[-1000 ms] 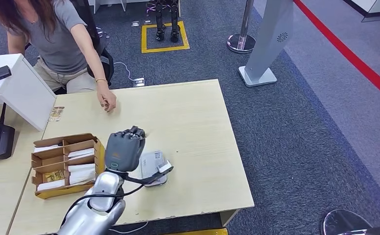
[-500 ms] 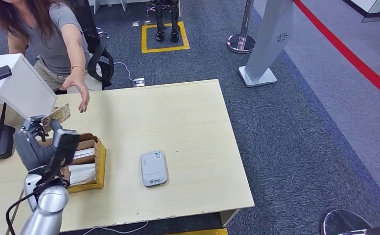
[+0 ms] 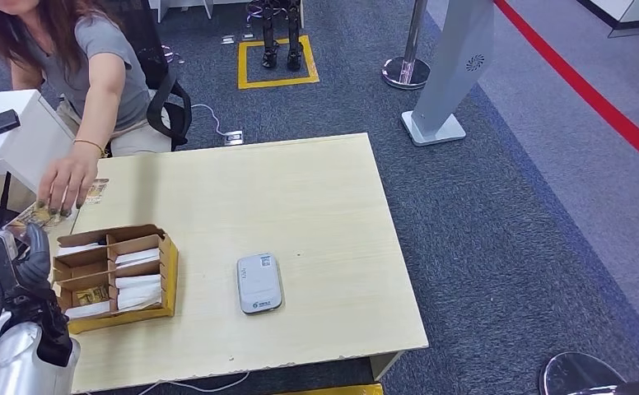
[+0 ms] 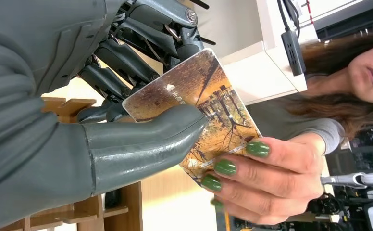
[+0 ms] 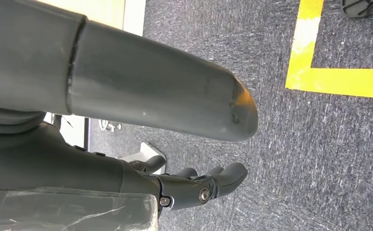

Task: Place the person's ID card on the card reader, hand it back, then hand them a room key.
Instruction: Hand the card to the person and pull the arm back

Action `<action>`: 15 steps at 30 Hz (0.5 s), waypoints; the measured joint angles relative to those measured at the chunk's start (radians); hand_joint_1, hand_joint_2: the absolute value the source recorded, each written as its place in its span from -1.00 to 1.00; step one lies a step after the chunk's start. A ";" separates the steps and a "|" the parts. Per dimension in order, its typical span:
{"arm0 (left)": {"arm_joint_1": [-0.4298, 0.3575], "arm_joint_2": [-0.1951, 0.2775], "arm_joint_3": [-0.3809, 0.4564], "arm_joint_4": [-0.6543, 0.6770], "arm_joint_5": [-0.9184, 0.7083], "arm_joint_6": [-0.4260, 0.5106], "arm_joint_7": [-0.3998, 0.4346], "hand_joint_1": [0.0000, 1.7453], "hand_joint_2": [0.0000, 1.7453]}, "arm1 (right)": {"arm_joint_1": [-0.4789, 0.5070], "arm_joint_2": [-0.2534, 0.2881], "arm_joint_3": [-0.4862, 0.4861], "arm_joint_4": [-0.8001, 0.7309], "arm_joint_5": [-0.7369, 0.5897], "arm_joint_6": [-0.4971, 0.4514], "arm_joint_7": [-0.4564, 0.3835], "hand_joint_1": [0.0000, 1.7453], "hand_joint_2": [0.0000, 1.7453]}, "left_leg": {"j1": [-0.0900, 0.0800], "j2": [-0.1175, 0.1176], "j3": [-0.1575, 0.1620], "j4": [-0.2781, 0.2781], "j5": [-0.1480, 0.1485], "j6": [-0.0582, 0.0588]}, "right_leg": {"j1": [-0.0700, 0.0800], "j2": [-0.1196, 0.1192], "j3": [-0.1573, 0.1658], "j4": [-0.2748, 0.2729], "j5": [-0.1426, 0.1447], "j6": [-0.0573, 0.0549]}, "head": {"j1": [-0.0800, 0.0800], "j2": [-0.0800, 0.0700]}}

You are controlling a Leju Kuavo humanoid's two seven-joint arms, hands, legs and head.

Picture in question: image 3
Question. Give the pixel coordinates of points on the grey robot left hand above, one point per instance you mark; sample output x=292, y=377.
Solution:
x=38, y=261

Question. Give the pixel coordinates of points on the person's left hand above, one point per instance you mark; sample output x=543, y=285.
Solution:
x=68, y=180

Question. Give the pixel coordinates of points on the person's left forearm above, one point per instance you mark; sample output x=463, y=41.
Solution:
x=101, y=111

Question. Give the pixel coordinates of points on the cardboard card organiser box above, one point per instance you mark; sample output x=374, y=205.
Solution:
x=128, y=319

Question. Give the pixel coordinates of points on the person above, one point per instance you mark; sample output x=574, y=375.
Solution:
x=101, y=71

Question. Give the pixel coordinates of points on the white monitor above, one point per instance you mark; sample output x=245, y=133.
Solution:
x=19, y=147

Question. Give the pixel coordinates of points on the black office chair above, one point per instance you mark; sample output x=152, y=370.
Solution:
x=169, y=114

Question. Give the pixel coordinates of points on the metal floor socket box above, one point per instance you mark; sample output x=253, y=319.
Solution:
x=233, y=137

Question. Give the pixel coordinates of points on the white background desk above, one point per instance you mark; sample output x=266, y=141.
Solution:
x=158, y=8

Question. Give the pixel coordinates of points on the yellow floor tape square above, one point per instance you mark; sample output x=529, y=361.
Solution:
x=242, y=65

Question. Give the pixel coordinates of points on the black humanoid robot legs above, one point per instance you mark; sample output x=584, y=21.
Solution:
x=269, y=38

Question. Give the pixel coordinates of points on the yellow floor tape strip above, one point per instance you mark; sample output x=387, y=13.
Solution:
x=347, y=390

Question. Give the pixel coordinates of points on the white desk leg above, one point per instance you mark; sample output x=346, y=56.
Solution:
x=382, y=366

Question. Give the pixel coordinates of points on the grey kiosk stand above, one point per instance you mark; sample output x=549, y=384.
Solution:
x=450, y=65

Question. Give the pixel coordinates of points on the red floor tape line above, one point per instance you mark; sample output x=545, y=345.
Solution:
x=587, y=92

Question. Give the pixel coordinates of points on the round chrome stanchion base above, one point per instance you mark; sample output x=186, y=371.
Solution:
x=576, y=373

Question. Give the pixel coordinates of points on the chrome stanchion post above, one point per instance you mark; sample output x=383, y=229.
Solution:
x=407, y=71

